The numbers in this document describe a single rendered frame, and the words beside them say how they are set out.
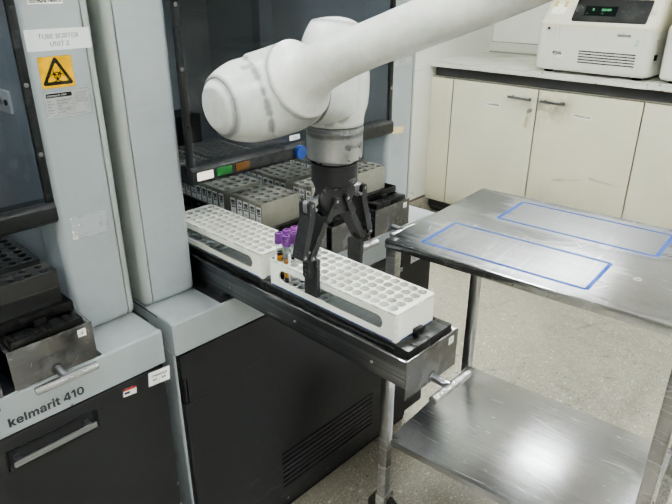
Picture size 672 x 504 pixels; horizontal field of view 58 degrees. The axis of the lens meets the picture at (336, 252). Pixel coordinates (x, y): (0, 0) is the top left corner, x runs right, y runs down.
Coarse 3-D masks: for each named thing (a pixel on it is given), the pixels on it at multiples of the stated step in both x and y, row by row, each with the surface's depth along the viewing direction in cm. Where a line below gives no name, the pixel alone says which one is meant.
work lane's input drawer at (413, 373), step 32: (192, 256) 125; (224, 288) 120; (256, 288) 112; (288, 320) 108; (320, 320) 101; (352, 352) 98; (384, 352) 93; (416, 352) 92; (448, 352) 99; (416, 384) 94; (448, 384) 94
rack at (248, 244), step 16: (208, 208) 133; (192, 224) 125; (208, 224) 125; (224, 224) 125; (240, 224) 126; (256, 224) 125; (192, 240) 127; (208, 240) 126; (224, 240) 118; (240, 240) 117; (256, 240) 117; (272, 240) 117; (224, 256) 120; (240, 256) 124; (256, 256) 112; (256, 272) 114
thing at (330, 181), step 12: (312, 168) 96; (324, 168) 94; (336, 168) 94; (348, 168) 95; (312, 180) 97; (324, 180) 95; (336, 180) 95; (348, 180) 96; (324, 192) 96; (336, 192) 98; (348, 192) 100; (324, 204) 97
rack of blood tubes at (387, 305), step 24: (288, 264) 107; (336, 264) 108; (360, 264) 107; (288, 288) 108; (336, 288) 99; (360, 288) 99; (384, 288) 99; (408, 288) 100; (336, 312) 101; (360, 312) 103; (384, 312) 93; (408, 312) 93; (432, 312) 98; (384, 336) 94
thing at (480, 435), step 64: (448, 256) 121; (512, 256) 121; (576, 256) 121; (640, 256) 121; (640, 320) 100; (384, 384) 144; (512, 384) 172; (384, 448) 151; (448, 448) 148; (512, 448) 148; (576, 448) 148; (640, 448) 148
